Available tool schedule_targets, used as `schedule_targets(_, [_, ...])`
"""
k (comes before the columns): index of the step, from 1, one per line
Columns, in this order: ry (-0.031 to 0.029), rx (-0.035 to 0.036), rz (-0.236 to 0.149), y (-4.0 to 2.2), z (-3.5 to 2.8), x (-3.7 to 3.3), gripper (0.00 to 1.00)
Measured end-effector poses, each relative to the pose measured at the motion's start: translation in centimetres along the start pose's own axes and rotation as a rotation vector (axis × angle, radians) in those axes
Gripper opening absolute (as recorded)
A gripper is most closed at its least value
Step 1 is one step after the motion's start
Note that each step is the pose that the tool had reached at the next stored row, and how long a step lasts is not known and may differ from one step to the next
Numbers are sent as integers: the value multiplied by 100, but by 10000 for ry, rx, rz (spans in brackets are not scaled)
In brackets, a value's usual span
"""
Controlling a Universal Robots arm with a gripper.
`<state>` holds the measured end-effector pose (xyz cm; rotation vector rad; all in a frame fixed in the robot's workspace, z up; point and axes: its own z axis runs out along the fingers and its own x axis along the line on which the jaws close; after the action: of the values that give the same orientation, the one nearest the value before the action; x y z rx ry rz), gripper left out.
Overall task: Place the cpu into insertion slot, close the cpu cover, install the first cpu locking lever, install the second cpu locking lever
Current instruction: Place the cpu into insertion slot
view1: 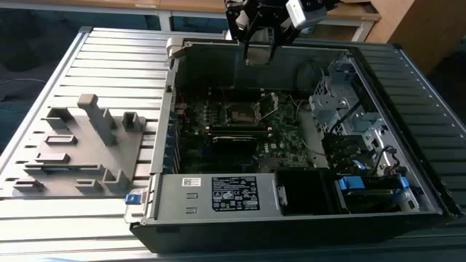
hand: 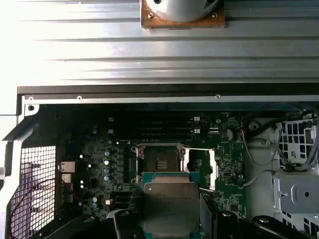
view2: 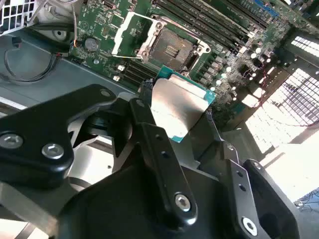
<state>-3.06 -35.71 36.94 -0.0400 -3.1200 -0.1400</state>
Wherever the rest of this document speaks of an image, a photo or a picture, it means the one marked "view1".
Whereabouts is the pale blue object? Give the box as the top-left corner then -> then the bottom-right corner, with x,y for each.
27,256 -> 79,262

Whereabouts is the black fan shroud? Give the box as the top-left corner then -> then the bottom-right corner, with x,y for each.
273,169 -> 338,217

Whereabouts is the grey case latch handle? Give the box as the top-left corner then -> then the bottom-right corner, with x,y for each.
166,37 -> 193,59

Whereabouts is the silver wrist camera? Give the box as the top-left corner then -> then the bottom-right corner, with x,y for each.
285,0 -> 329,28

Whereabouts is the grey power supply unit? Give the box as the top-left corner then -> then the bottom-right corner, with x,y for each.
155,172 -> 283,221

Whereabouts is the silver metal drive cage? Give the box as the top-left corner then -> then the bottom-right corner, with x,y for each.
309,51 -> 394,142

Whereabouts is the wooden cabinet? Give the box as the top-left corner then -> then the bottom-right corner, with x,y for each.
366,0 -> 466,74

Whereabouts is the black RAM slot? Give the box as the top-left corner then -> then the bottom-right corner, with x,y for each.
210,124 -> 273,128
210,130 -> 273,135
210,127 -> 273,132
210,133 -> 273,138

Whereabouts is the silver green CPU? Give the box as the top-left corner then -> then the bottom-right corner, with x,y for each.
249,45 -> 273,66

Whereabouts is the CPU socket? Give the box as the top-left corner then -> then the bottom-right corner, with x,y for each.
222,102 -> 263,126

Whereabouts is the thin metal locking lever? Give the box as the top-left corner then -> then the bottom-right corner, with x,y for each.
259,105 -> 281,123

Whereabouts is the black plastic drive bracket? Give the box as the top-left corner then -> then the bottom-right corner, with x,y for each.
321,133 -> 374,175

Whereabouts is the wooden desk white frame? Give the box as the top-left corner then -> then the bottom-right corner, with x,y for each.
0,0 -> 227,32
317,0 -> 382,42

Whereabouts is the black PC case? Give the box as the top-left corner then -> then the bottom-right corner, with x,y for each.
123,37 -> 465,254

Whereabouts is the grey parts rack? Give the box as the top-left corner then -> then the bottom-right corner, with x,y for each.
12,93 -> 149,198

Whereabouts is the black graphics card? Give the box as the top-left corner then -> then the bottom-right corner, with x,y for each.
213,135 -> 261,167

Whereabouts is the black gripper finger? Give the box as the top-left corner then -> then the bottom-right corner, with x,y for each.
269,15 -> 304,63
225,7 -> 266,63

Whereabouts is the hard disk in blue carrier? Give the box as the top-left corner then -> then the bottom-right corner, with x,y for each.
337,176 -> 412,215

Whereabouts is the thin blue cable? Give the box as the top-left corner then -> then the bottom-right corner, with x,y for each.
0,78 -> 50,115

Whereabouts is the coloured wire bundle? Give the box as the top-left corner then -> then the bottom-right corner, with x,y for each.
384,160 -> 408,178

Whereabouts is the metal socket cover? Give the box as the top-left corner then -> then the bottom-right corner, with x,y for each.
255,92 -> 281,113

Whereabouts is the green motherboard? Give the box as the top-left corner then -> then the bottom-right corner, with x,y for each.
174,90 -> 324,175

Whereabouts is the thick black wire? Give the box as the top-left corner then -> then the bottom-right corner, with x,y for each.
372,145 -> 398,177

